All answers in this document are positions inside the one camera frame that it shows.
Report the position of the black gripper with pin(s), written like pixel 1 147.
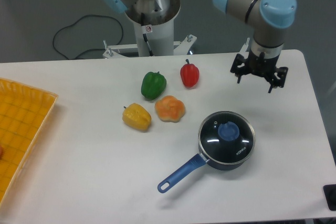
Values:
pixel 261 66

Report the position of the glass pot lid blue knob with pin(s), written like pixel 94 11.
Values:
pixel 226 138

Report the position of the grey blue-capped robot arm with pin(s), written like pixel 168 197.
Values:
pixel 270 20

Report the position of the red bell pepper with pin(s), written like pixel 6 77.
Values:
pixel 189 74

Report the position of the orange bread roll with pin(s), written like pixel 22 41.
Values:
pixel 170 109

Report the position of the green bell pepper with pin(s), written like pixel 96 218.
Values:
pixel 153 85

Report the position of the yellow bell pepper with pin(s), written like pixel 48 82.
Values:
pixel 136 117

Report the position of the black corner object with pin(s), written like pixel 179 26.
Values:
pixel 330 195

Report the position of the yellow woven basket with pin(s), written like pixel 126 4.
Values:
pixel 24 110

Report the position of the blue saucepan with handle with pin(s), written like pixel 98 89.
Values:
pixel 192 164

